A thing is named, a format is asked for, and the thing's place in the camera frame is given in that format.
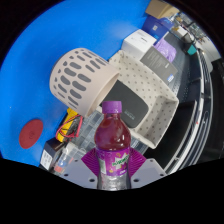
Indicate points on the black rectangular speaker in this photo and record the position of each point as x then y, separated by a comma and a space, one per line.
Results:
128, 103

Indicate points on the beige dotted storage tray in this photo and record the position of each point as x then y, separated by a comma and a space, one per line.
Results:
156, 100

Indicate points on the dark grey flat box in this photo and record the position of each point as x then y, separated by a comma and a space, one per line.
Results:
160, 65

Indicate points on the teal plastic holder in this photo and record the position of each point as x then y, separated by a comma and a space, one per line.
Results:
191, 49

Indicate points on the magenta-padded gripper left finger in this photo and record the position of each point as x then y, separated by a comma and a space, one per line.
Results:
78, 173

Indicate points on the purple plastic bag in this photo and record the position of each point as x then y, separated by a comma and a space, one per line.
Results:
166, 50

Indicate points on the blue cardboard box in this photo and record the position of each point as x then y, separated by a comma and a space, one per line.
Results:
156, 26

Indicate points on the black box with white label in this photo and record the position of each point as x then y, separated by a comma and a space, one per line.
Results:
50, 153

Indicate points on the yellow multimeter with red leads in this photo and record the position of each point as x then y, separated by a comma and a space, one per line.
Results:
66, 128

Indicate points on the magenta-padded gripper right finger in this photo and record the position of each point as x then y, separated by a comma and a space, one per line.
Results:
150, 171

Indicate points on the beige patterned mug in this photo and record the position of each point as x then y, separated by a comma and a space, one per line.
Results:
76, 78

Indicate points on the purple-capped clear drink bottle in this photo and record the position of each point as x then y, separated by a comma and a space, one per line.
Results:
112, 140

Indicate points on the white cardboard box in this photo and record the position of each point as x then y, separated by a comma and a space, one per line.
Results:
136, 43

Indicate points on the flat round red coaster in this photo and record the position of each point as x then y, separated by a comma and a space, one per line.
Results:
30, 134

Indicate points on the black workbench shelf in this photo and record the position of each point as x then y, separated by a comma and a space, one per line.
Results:
190, 113

